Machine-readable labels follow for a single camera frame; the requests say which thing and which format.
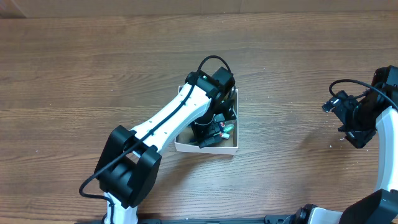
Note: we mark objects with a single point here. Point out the small teal tube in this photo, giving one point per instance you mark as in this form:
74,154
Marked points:
225,135

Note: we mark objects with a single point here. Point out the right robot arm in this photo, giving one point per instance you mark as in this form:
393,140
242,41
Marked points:
372,113

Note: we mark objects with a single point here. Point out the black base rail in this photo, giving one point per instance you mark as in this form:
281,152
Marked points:
268,219

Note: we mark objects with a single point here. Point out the white cardboard box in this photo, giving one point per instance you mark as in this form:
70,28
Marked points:
217,148

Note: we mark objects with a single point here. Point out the green white toothbrush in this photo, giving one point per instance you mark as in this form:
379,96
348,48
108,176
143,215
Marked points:
228,128

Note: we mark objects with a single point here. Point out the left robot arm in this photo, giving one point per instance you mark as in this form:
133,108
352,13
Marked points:
130,161

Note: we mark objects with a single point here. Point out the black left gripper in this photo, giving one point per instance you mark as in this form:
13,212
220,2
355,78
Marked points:
208,134

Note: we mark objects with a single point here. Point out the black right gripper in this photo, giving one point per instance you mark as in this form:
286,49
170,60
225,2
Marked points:
357,134

